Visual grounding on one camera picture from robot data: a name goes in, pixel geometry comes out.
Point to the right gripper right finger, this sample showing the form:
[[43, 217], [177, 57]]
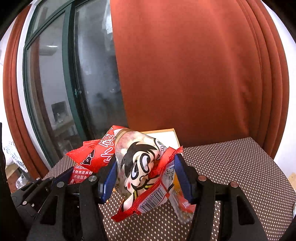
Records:
[[237, 221]]

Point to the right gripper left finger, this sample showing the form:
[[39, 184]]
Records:
[[72, 212]]

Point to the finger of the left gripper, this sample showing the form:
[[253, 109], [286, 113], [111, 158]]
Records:
[[63, 177]]

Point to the red spicy strips clear packet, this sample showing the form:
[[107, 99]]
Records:
[[181, 206]]

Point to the red cartoon face snack bag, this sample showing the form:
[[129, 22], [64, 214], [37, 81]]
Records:
[[142, 168]]

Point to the clutter at left floor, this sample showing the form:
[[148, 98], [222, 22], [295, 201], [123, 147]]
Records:
[[16, 172]]

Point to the brown polka dot tablecloth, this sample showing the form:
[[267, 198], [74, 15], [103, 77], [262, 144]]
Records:
[[241, 161]]

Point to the wooden board on floor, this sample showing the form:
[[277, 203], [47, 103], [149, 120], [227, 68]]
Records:
[[292, 180]]

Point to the orange curtain left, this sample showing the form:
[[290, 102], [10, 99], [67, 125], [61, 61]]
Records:
[[18, 129]]

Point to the orange curtain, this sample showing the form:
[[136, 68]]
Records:
[[18, 129], [213, 70]]

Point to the green framed glass door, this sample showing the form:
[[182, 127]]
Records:
[[71, 79]]

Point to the orange cardboard box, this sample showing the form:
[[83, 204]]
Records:
[[168, 137]]

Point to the orange curtain right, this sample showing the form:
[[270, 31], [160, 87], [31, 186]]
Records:
[[213, 70]]

